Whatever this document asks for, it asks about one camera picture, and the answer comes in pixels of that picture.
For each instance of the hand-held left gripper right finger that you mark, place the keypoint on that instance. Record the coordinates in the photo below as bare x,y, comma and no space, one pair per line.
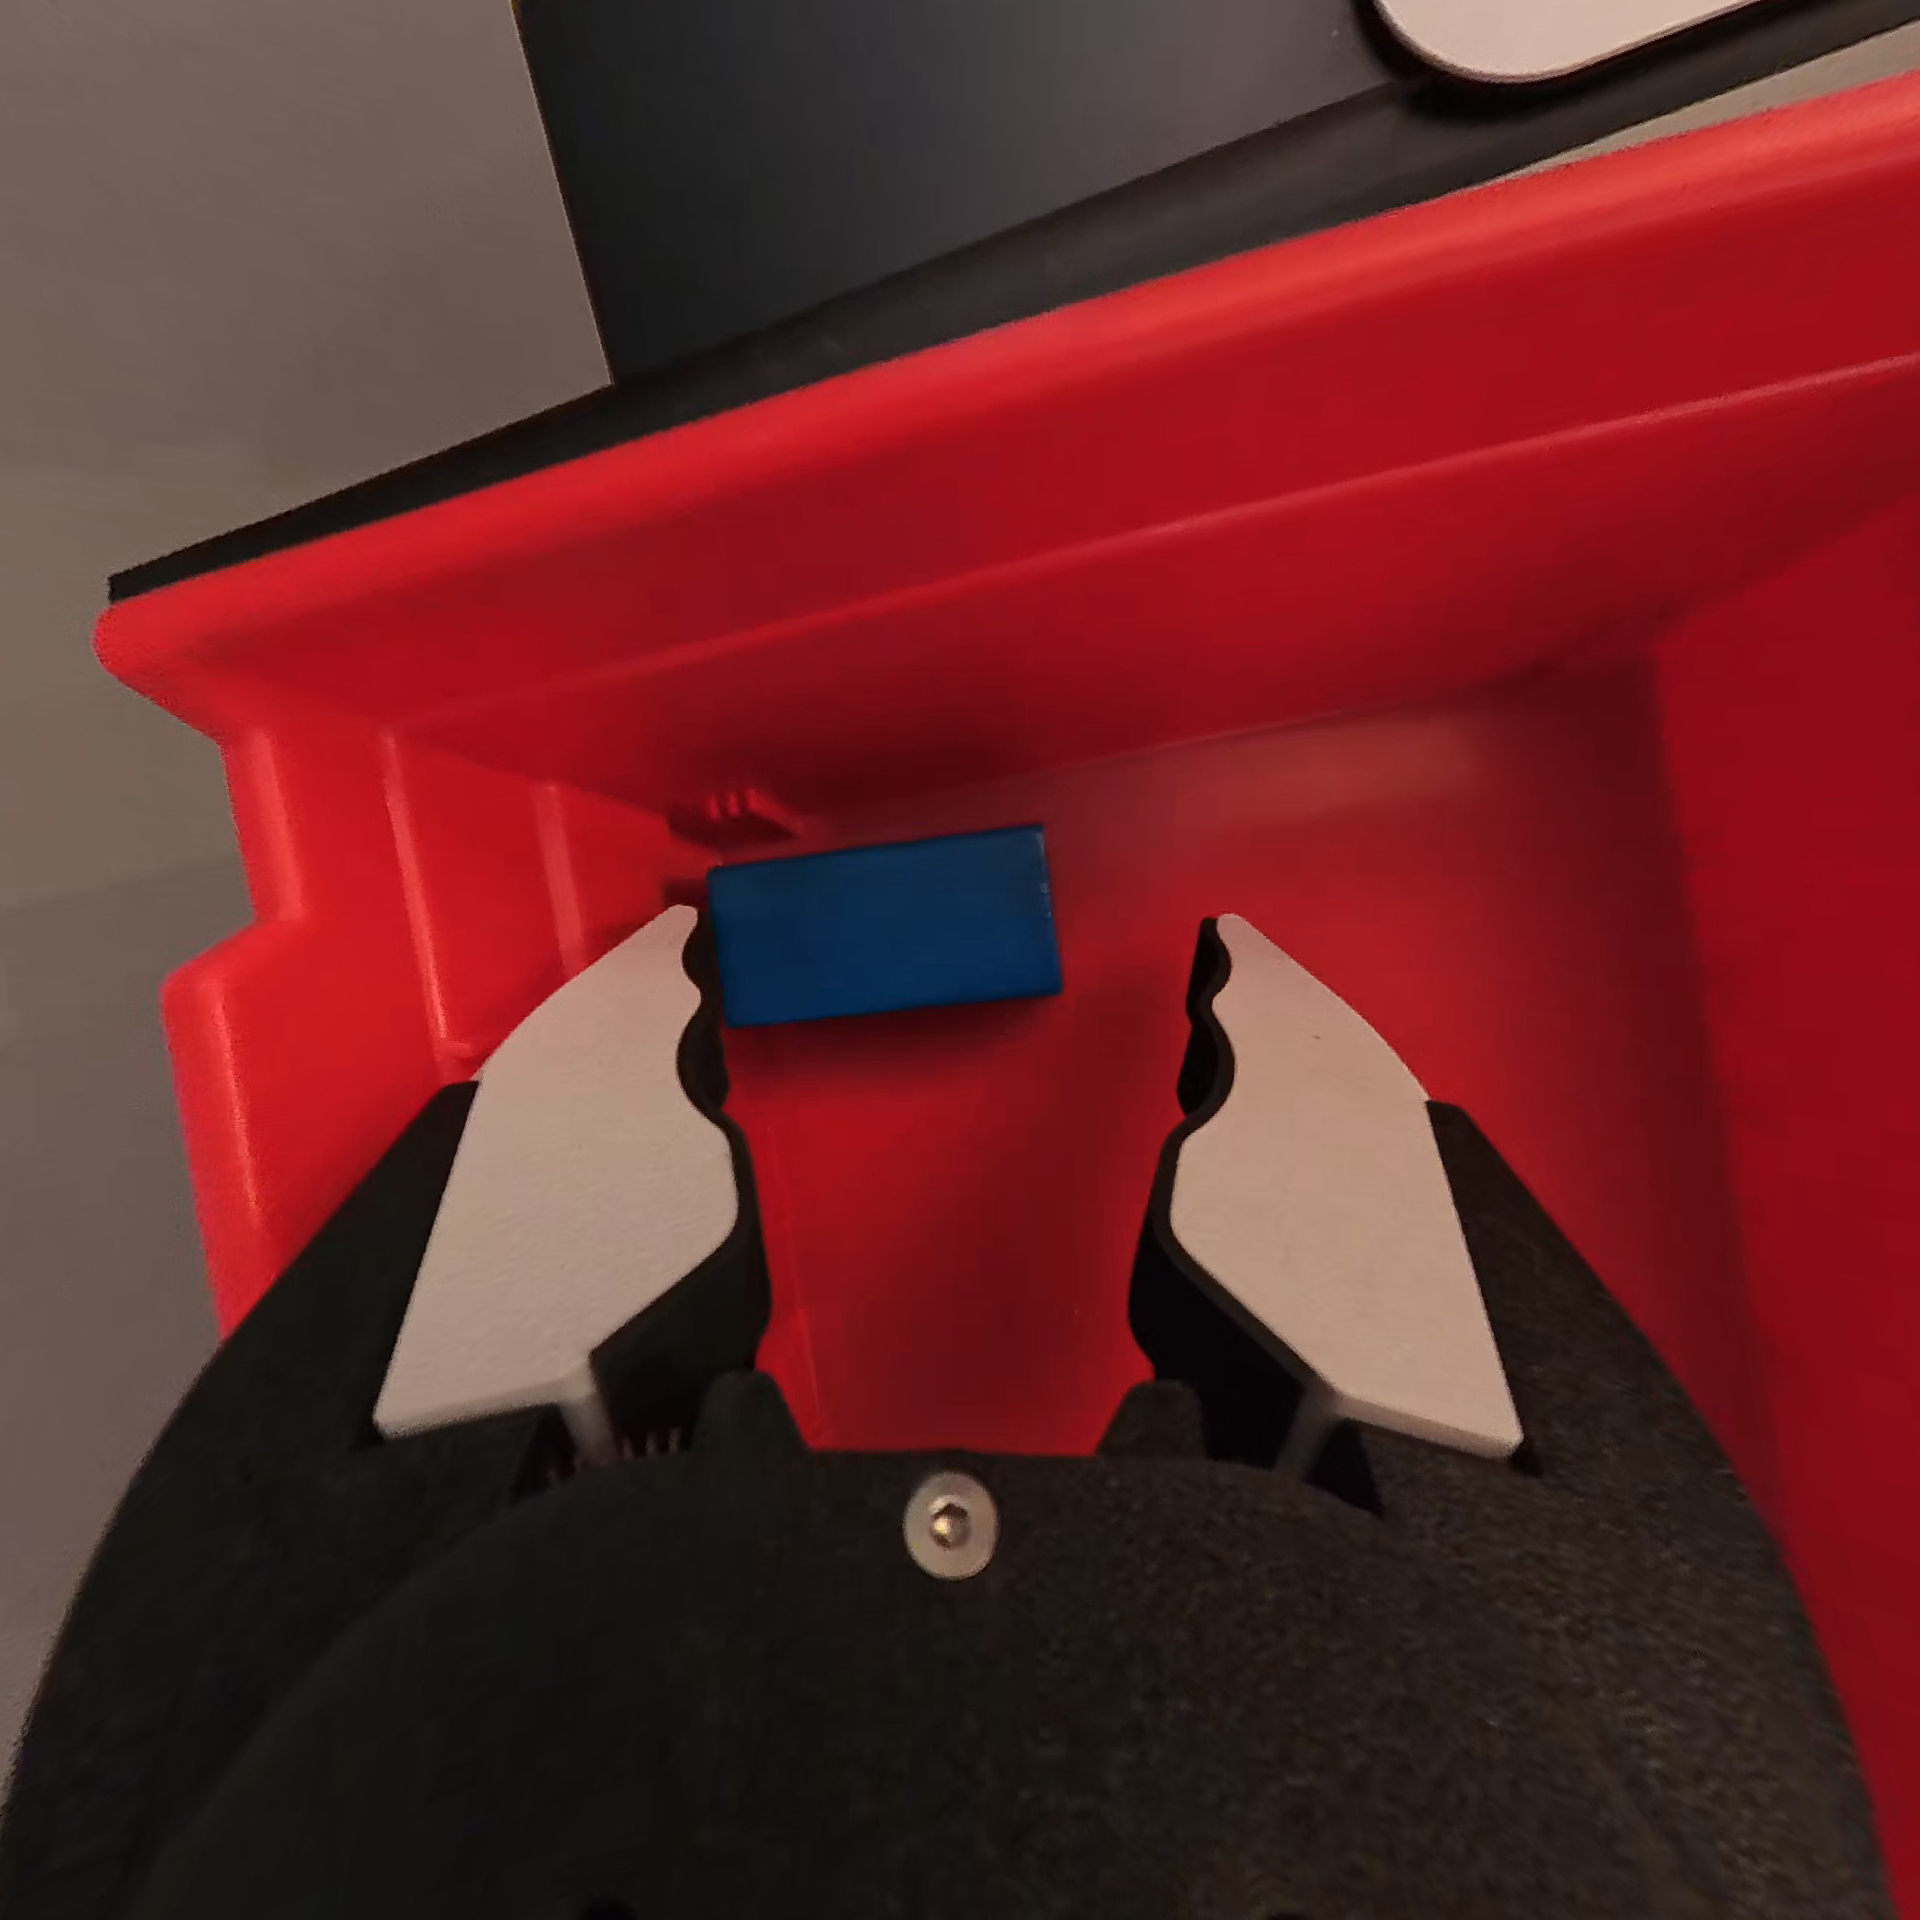
1335,1230

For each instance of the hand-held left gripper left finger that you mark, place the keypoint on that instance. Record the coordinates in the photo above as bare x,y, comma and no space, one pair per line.
586,1201

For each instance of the blue rectangular wooden block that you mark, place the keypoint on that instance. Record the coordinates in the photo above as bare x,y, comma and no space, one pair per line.
886,922

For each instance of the red plastic bin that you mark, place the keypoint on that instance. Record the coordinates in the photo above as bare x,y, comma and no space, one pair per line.
1200,524

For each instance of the dark flat panel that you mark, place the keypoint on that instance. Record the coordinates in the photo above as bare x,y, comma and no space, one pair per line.
901,148

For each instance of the instruction sheet stand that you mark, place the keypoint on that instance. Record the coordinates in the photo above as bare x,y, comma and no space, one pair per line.
1560,30

